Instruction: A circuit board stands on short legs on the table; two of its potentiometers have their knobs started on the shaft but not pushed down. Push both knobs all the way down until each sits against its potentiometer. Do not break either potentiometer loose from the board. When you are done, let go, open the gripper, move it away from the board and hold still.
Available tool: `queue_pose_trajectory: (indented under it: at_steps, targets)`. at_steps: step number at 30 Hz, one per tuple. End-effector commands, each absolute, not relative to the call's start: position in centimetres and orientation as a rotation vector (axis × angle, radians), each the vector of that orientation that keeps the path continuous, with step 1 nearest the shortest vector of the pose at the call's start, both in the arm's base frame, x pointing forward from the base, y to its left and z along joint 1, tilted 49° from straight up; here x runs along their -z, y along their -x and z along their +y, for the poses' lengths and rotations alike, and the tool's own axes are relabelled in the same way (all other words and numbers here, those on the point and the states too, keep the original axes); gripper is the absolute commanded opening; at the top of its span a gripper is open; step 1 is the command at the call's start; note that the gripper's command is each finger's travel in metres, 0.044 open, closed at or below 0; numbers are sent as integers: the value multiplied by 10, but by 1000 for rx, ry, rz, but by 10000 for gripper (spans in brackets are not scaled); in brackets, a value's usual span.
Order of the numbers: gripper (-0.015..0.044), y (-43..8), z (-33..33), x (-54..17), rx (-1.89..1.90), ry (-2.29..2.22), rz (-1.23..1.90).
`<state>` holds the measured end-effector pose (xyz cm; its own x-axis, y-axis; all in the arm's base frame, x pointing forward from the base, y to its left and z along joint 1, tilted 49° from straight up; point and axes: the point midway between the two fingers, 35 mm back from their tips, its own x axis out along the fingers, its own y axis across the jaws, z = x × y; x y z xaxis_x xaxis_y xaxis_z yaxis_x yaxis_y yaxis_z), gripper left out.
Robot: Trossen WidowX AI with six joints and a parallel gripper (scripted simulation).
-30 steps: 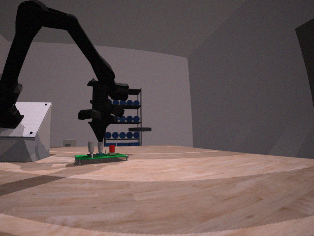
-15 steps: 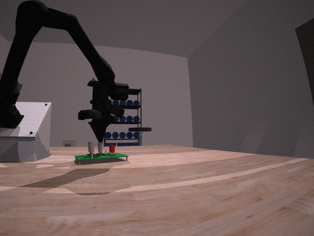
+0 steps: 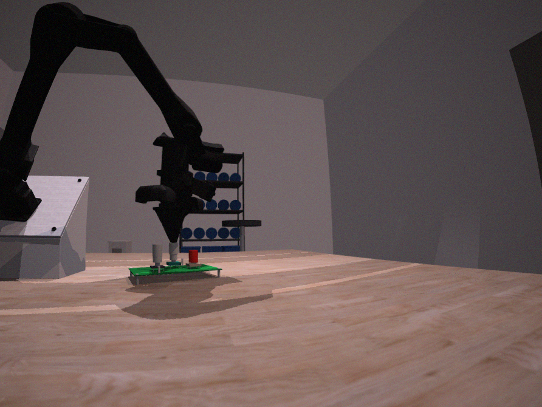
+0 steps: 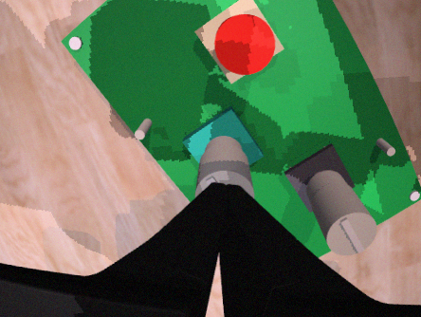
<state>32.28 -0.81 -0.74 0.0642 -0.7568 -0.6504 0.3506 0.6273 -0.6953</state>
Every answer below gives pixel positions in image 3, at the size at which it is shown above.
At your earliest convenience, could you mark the green circuit board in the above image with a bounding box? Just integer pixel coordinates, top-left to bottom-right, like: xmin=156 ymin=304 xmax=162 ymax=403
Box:
xmin=129 ymin=242 xmax=222 ymax=285

